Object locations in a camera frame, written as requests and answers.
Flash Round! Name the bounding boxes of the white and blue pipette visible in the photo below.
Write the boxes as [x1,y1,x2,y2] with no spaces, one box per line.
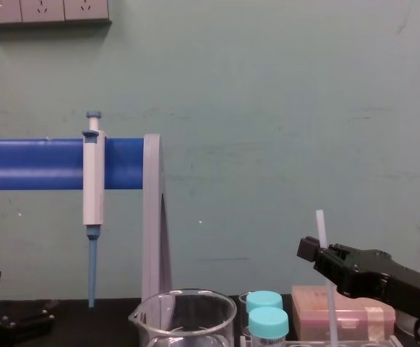
[82,111,107,309]

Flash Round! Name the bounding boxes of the white stirring rod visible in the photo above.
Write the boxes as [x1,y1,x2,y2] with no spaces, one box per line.
[315,209,340,344]

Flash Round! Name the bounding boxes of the blue pipette stand bar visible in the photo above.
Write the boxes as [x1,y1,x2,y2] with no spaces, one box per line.
[0,138,146,192]

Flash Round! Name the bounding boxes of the clear glass beaker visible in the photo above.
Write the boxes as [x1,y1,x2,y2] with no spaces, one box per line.
[128,288,238,347]

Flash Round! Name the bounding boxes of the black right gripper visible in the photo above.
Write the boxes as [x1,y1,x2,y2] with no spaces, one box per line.
[296,236,420,329]

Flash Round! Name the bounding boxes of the clear acrylic vial rack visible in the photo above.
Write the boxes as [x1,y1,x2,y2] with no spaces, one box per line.
[239,333,401,347]

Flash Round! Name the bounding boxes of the grey wall socket panel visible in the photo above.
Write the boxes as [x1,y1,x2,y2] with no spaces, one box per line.
[0,0,112,26]

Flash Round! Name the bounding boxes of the grey pipette stand upright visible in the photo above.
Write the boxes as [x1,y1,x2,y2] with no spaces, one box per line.
[141,133,173,301]

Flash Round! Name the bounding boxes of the pink pipette tip box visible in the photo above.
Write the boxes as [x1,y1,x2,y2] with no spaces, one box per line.
[291,284,397,343]

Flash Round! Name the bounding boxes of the vial with teal cap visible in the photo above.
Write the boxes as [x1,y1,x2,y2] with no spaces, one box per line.
[248,307,290,347]
[239,290,284,337]

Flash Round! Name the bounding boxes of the black table cloth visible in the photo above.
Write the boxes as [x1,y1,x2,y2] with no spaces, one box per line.
[0,296,420,347]

